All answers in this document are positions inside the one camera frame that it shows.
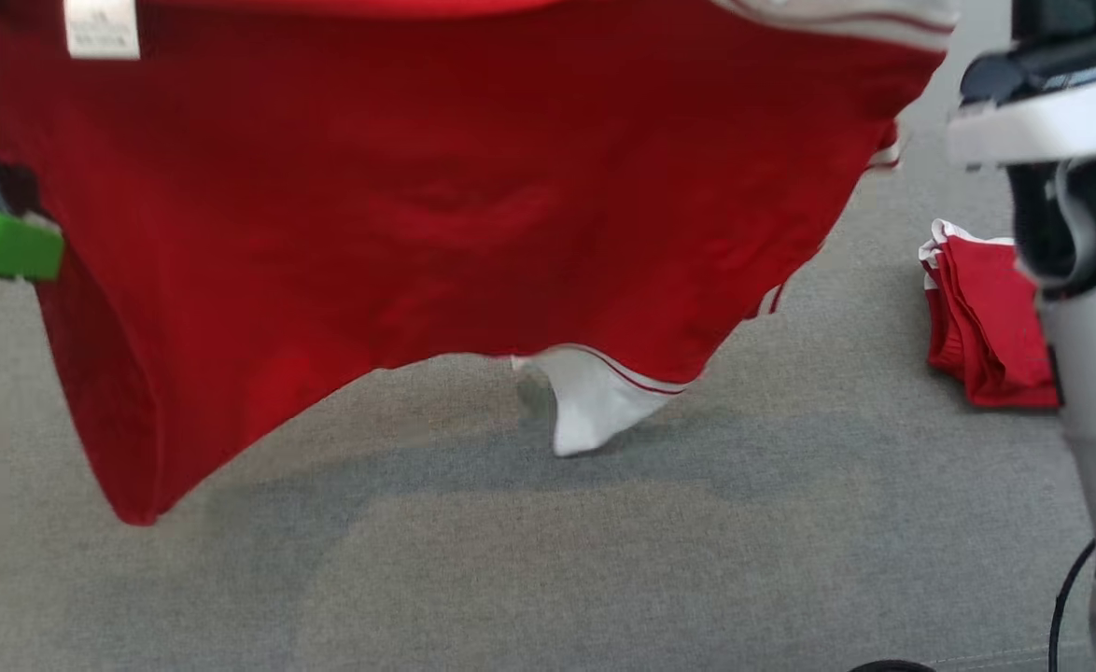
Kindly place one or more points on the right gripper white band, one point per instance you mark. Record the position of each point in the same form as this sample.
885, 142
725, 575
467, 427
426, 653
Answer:
1052, 117

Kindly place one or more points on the red white jersey garment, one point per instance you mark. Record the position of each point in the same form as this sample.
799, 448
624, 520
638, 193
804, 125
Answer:
417, 187

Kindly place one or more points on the folded red white garment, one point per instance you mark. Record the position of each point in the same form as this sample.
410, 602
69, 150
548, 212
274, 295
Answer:
996, 317

